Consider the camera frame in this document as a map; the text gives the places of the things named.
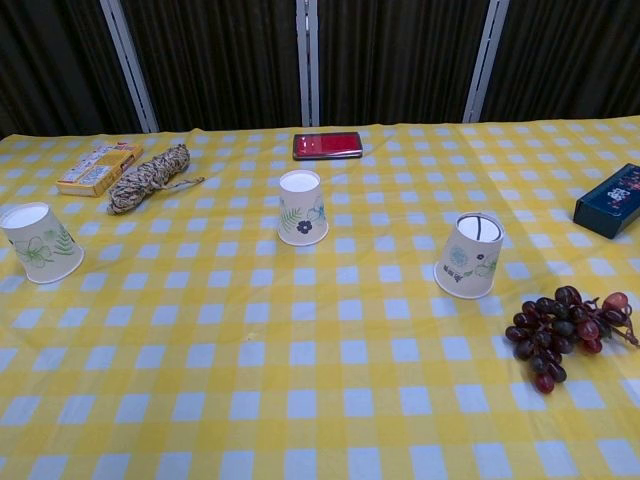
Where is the paper cup with black line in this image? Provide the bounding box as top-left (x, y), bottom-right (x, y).
top-left (433, 212), bottom-right (505, 300)

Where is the yellow snack box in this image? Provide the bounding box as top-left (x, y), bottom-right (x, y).
top-left (55, 141), bottom-right (145, 198)

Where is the braided rope bundle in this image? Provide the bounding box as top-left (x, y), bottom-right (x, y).
top-left (107, 143), bottom-right (206, 216)

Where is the dark blue printed box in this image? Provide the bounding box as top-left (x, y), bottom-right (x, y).
top-left (572, 162), bottom-right (640, 240)

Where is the red flat case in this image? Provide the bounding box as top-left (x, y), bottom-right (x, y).
top-left (292, 132), bottom-right (363, 162)

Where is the yellow white checkered tablecloth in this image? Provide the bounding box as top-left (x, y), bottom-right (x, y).
top-left (0, 115), bottom-right (640, 480)

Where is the white metal partition post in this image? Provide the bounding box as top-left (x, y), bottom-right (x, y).
top-left (462, 0), bottom-right (512, 124)
top-left (296, 0), bottom-right (321, 127)
top-left (99, 0), bottom-right (160, 134)

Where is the paper cup with green flower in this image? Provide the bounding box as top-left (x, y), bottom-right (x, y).
top-left (0, 201), bottom-right (85, 285)

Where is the paper cup with blue flower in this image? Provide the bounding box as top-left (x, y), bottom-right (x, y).
top-left (277, 169), bottom-right (330, 247)

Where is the dark red grape bunch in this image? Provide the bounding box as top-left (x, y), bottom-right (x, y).
top-left (504, 285), bottom-right (640, 395)

